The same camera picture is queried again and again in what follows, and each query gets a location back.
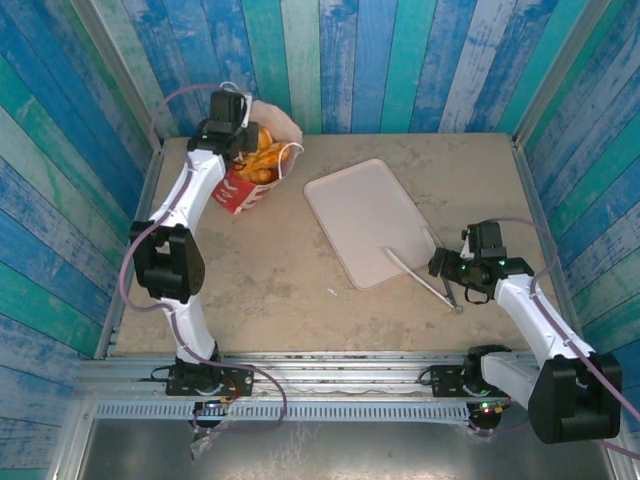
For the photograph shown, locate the white silver tongs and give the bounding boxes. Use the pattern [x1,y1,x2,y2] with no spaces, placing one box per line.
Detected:
[382,227,465,316]

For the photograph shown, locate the red white paper bag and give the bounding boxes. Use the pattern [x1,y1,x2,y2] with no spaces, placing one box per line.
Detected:
[210,99,305,216]

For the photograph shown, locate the pale plastic serving tray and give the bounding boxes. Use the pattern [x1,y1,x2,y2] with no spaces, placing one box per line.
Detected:
[303,158,437,291]

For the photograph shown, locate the controller board with LEDs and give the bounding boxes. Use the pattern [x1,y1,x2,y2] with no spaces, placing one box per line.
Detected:
[468,397,512,434]
[191,397,237,432]

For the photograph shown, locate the steel sheet shelf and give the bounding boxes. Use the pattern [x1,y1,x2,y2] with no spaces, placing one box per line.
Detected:
[74,419,619,480]

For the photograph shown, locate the clear plastic scrap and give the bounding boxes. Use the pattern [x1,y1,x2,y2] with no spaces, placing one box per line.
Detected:
[189,428,224,460]

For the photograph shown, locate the aluminium table side rail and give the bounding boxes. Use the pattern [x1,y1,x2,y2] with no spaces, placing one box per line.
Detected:
[94,147,166,359]
[509,134,592,360]

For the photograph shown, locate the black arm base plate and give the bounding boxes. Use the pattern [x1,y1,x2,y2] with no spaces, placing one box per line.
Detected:
[165,363,255,398]
[428,364,474,399]

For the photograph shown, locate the aluminium corner post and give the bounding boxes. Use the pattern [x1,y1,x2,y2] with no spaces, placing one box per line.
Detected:
[69,0,165,154]
[512,0,615,147]

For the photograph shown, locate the aluminium mounting rail beam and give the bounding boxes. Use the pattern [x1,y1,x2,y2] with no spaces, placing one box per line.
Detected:
[74,351,594,399]

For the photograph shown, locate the grey slotted cable duct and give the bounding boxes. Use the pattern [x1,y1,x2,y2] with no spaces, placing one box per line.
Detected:
[93,401,475,425]

